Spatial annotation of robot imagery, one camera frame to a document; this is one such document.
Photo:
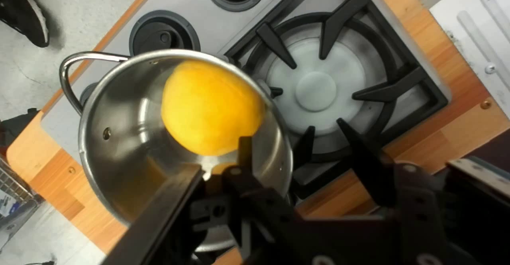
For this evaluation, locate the stove burner with black grate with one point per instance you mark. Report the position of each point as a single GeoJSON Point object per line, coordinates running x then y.
{"type": "Point", "coordinates": [316, 87]}

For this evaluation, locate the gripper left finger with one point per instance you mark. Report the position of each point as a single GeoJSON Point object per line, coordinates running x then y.
{"type": "Point", "coordinates": [259, 201]}

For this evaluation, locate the black shoe with white sole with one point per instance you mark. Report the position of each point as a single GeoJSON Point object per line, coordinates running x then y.
{"type": "Point", "coordinates": [24, 12]}

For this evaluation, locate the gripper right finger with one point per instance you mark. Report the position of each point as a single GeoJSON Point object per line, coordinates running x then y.
{"type": "Point", "coordinates": [420, 213]}

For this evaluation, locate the stainless steel pot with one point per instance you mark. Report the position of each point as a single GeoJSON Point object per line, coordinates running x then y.
{"type": "Point", "coordinates": [119, 145]}

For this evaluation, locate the yellow lemon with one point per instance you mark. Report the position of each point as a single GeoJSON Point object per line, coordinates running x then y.
{"type": "Point", "coordinates": [211, 105]}

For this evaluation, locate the white ribbed drainboard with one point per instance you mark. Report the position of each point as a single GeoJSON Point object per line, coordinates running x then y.
{"type": "Point", "coordinates": [474, 38]}

